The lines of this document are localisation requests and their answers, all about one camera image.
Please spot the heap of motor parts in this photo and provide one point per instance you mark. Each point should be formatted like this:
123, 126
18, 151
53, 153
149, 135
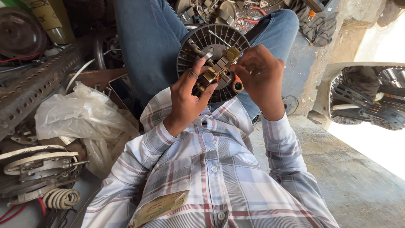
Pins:
227, 11

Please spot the dark round metal disc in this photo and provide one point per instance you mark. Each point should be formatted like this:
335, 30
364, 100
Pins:
20, 33

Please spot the cardboard tube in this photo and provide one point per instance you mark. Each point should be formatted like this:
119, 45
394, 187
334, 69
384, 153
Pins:
47, 19

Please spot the copper wound motor stator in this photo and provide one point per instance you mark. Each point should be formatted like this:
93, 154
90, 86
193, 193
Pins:
218, 68

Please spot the dark metal wheel rim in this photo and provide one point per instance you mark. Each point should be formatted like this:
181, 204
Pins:
106, 50

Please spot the perforated metal angle bar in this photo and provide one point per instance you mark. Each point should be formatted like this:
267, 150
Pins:
34, 85

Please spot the person's right hand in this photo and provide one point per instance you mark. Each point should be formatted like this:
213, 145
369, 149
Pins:
264, 82

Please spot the yellowish paper slip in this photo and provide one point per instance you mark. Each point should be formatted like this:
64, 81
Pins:
159, 207

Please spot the white cooler fan housing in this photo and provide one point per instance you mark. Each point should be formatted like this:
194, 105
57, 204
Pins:
364, 95

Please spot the grey ribbed round motor housing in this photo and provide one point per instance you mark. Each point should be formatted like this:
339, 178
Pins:
193, 34

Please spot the grey checked cloth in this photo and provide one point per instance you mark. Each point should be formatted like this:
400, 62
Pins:
318, 27

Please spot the dismantled fan motor assembly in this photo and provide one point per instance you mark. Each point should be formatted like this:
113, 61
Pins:
38, 171

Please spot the thin metal rod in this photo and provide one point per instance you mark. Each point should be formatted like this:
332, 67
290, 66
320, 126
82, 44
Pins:
219, 38

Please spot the plaid button shirt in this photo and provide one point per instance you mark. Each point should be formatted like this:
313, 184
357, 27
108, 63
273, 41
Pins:
215, 177

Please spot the blue jeans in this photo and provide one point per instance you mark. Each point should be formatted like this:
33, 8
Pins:
152, 41

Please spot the black phone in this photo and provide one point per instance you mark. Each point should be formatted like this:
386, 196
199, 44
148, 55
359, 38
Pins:
125, 93

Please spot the crumpled clear plastic bag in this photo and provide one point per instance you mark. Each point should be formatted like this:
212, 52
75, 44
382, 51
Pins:
82, 117

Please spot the person's left hand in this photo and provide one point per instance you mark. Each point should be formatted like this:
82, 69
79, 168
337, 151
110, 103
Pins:
185, 104

